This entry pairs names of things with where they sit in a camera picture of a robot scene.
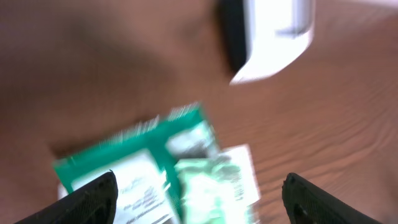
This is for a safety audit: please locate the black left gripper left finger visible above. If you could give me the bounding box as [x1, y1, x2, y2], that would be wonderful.
[16, 171, 118, 224]

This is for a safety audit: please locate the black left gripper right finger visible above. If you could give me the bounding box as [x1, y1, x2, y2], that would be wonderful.
[282, 172, 380, 224]

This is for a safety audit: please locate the green grip gloves package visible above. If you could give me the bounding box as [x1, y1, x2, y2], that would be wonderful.
[54, 103, 220, 223]

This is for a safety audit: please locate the mint green wipes pack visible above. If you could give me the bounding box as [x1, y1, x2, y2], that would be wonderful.
[175, 155, 261, 224]

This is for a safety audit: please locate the white barcode scanner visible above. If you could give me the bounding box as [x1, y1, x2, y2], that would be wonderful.
[216, 0, 315, 85]

